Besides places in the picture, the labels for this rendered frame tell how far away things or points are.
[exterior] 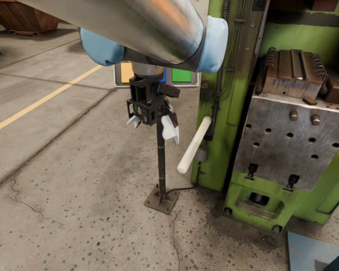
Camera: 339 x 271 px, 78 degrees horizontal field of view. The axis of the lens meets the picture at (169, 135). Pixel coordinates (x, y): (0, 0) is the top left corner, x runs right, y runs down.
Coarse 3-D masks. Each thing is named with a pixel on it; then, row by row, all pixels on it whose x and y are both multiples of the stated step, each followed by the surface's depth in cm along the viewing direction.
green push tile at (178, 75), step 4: (172, 68) 82; (172, 72) 82; (176, 72) 82; (180, 72) 82; (184, 72) 82; (188, 72) 82; (172, 76) 83; (176, 76) 83; (180, 76) 83; (184, 76) 83; (188, 76) 83; (172, 80) 83; (176, 80) 83; (180, 80) 83; (184, 80) 83; (188, 80) 83
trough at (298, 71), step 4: (296, 52) 111; (300, 52) 108; (296, 56) 106; (300, 56) 104; (296, 60) 101; (300, 60) 101; (296, 64) 97; (300, 64) 97; (296, 68) 92; (300, 68) 92; (304, 68) 89; (296, 72) 89; (300, 72) 89; (304, 72) 87; (300, 76) 85; (304, 76) 84; (300, 80) 82; (304, 80) 82
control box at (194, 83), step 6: (114, 66) 82; (120, 66) 82; (114, 72) 83; (120, 72) 83; (168, 72) 83; (192, 72) 83; (114, 78) 83; (120, 78) 83; (168, 78) 83; (192, 78) 84; (198, 78) 84; (114, 84) 83; (120, 84) 83; (126, 84) 83; (174, 84) 84; (180, 84) 84; (186, 84) 84; (192, 84) 84; (198, 84) 84
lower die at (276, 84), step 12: (276, 60) 103; (288, 60) 100; (312, 60) 99; (276, 72) 91; (288, 72) 88; (312, 72) 87; (264, 84) 88; (276, 84) 86; (288, 84) 84; (300, 84) 83; (312, 84) 81; (300, 96) 85; (312, 96) 83
